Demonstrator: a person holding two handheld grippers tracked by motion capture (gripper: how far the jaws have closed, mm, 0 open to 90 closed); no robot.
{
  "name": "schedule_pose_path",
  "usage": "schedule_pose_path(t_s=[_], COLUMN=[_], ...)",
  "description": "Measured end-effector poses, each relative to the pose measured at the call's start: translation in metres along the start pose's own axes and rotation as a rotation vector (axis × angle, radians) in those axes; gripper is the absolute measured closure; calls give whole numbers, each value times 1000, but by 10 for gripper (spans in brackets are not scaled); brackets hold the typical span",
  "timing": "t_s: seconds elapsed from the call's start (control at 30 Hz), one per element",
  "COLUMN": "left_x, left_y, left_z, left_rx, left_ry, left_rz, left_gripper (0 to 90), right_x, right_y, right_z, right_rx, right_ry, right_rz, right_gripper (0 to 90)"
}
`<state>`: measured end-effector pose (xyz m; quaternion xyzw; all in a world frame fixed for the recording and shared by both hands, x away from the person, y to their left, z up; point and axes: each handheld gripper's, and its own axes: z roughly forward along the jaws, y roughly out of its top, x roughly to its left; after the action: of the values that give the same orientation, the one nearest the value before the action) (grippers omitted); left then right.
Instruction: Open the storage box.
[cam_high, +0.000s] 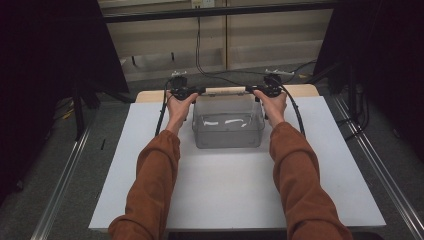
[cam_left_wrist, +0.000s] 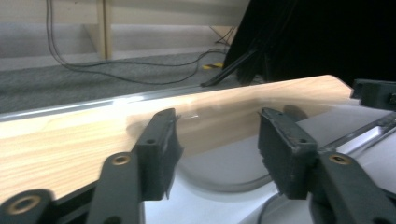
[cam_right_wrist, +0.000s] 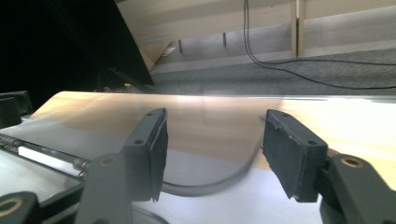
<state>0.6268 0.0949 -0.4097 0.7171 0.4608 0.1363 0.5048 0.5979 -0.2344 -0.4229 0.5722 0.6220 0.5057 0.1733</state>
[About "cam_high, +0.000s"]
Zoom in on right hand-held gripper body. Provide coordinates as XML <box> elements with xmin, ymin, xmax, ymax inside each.
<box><xmin>254</xmin><ymin>69</ymin><xmax>296</xmax><ymax>99</ymax></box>

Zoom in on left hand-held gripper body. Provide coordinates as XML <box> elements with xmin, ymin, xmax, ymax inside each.
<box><xmin>169</xmin><ymin>70</ymin><xmax>198</xmax><ymax>101</ymax></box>

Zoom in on clear plastic storage box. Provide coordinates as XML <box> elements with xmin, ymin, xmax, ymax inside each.
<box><xmin>191</xmin><ymin>95</ymin><xmax>266</xmax><ymax>150</ymax></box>

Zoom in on person's right hand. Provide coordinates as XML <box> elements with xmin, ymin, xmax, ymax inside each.
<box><xmin>253</xmin><ymin>89</ymin><xmax>288</xmax><ymax>130</ymax></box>

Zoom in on person's left hand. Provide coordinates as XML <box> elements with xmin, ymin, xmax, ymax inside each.
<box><xmin>165</xmin><ymin>92</ymin><xmax>200</xmax><ymax>135</ymax></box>

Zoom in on black horizontal bar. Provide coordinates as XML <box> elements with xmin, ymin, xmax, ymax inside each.
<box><xmin>102</xmin><ymin>0</ymin><xmax>338</xmax><ymax>24</ymax></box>

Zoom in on white table board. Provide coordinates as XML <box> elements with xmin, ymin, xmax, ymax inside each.
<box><xmin>88</xmin><ymin>95</ymin><xmax>387</xmax><ymax>232</ymax></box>

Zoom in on black stand leg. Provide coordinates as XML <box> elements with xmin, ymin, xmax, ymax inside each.
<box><xmin>72</xmin><ymin>79</ymin><xmax>102</xmax><ymax>142</ymax></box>

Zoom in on black curtain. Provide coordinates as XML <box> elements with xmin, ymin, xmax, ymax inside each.
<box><xmin>0</xmin><ymin>0</ymin><xmax>130</xmax><ymax>204</ymax></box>
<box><xmin>312</xmin><ymin>0</ymin><xmax>424</xmax><ymax>163</ymax></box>

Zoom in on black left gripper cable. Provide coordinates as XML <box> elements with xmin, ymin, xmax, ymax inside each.
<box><xmin>154</xmin><ymin>77</ymin><xmax>175</xmax><ymax>137</ymax></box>

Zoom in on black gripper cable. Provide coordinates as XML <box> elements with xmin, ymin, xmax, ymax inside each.
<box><xmin>154</xmin><ymin>77</ymin><xmax>175</xmax><ymax>137</ymax></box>
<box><xmin>275</xmin><ymin>83</ymin><xmax>307</xmax><ymax>138</ymax></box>

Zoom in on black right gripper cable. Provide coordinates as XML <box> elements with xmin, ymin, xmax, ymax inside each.
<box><xmin>275</xmin><ymin>83</ymin><xmax>307</xmax><ymax>138</ymax></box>

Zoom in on black wall cable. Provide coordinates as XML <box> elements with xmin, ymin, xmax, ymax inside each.
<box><xmin>194</xmin><ymin>16</ymin><xmax>318</xmax><ymax>87</ymax></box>

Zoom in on white wall socket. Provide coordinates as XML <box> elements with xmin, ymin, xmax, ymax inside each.
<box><xmin>191</xmin><ymin>0</ymin><xmax>216</xmax><ymax>10</ymax></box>

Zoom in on black floor cables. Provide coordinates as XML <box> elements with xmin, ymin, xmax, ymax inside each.
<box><xmin>335</xmin><ymin>84</ymin><xmax>372</xmax><ymax>142</ymax></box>

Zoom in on metal floor rail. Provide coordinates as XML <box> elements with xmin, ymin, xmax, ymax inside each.
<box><xmin>30</xmin><ymin>121</ymin><xmax>94</xmax><ymax>240</ymax></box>
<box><xmin>332</xmin><ymin>95</ymin><xmax>424</xmax><ymax>240</ymax></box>

